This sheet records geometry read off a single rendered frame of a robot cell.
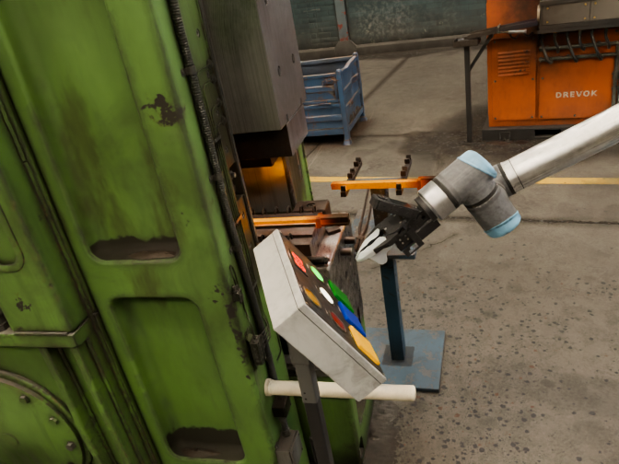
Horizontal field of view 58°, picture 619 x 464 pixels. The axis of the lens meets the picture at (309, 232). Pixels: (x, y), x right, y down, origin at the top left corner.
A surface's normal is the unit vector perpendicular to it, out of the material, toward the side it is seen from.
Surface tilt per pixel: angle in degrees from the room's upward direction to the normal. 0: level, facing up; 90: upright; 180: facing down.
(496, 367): 0
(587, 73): 90
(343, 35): 90
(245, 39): 90
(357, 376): 90
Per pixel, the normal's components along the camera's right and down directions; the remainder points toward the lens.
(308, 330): 0.21, 0.43
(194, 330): -0.22, 0.48
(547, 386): -0.16, -0.87
